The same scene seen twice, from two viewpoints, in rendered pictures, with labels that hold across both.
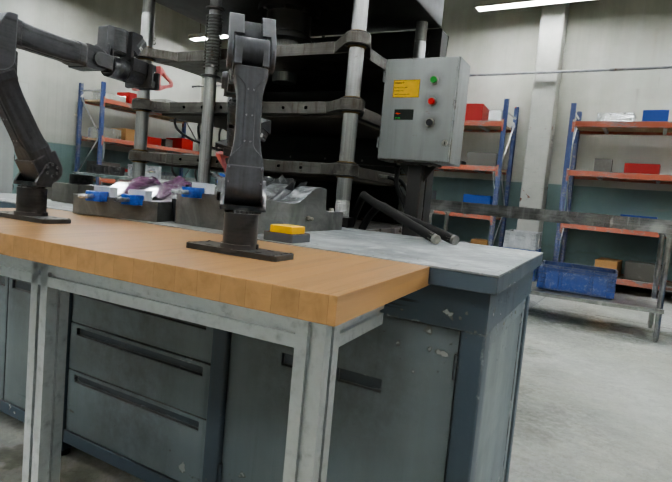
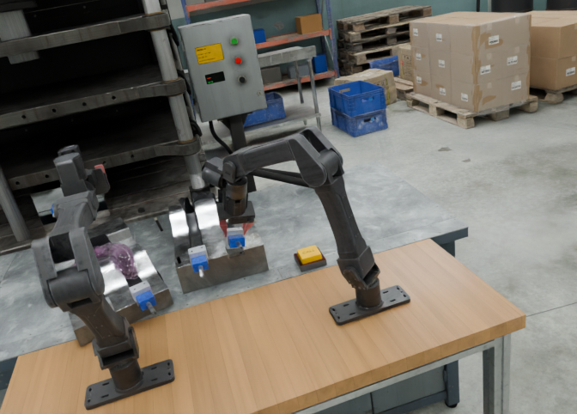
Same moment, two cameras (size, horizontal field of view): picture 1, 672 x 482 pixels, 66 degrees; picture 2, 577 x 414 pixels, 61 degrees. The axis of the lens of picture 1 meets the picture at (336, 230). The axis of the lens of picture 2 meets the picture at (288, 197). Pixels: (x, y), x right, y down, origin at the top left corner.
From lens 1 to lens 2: 115 cm
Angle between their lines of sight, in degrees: 41
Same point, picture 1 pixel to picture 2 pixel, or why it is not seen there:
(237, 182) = (366, 266)
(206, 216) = (219, 275)
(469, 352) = not seen: hidden behind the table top
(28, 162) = (120, 343)
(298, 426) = (500, 377)
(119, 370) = not seen: outside the picture
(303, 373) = (501, 354)
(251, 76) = (340, 186)
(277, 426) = not seen: hidden behind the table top
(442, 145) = (258, 95)
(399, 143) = (219, 104)
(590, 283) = (267, 112)
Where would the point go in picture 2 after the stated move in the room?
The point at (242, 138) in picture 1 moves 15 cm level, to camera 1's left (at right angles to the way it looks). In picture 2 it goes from (354, 234) to (309, 264)
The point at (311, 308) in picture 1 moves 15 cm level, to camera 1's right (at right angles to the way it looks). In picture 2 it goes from (513, 326) to (542, 294)
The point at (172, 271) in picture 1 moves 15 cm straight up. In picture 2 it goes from (422, 355) to (417, 299)
